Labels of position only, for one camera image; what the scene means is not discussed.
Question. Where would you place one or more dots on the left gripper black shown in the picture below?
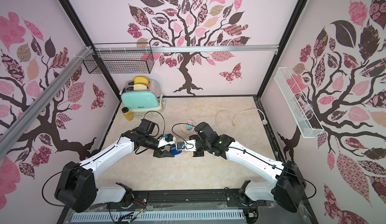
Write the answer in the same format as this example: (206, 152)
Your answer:
(159, 154)

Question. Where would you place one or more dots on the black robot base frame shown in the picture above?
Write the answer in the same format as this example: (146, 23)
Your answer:
(258, 212)

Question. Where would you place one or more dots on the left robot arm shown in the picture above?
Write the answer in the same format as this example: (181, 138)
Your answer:
(77, 187)

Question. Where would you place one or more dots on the white wire shelf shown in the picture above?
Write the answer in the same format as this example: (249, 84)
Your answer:
(291, 87)

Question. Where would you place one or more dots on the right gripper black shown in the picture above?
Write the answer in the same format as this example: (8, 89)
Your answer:
(198, 148)

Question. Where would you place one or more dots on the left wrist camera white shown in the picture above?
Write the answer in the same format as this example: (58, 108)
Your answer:
(165, 140)

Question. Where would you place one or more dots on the white slotted cable duct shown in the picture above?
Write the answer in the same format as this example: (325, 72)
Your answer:
(147, 216)

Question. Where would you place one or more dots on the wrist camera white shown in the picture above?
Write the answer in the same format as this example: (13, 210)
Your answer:
(186, 146)
(165, 140)

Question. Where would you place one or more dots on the white bread slice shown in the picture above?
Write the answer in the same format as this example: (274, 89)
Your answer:
(140, 87)

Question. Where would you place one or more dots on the aluminium rail left wall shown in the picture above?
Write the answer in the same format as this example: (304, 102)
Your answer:
(16, 130)

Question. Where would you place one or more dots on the small yellow bottle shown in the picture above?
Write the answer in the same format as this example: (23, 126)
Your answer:
(126, 112)

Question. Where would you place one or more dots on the mint green toaster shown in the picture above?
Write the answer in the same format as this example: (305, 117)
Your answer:
(142, 101)

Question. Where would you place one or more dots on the aluminium rail wall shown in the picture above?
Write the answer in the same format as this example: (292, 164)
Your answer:
(194, 48)
(16, 130)

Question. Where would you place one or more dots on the black wire basket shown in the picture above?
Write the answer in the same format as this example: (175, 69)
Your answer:
(131, 58)

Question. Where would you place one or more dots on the yellow bread slice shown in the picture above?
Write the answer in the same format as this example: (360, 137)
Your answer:
(141, 80)

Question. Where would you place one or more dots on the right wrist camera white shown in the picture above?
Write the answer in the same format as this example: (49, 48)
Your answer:
(186, 146)

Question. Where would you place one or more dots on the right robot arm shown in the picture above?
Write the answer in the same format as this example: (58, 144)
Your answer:
(284, 182)

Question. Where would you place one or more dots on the mint green usb charger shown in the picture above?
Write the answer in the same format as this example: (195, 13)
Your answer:
(189, 126)

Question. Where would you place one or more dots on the blue electric shaver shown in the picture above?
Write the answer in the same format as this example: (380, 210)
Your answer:
(174, 150)

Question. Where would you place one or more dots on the aluminium rail back wall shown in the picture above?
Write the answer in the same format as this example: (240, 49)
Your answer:
(194, 48)

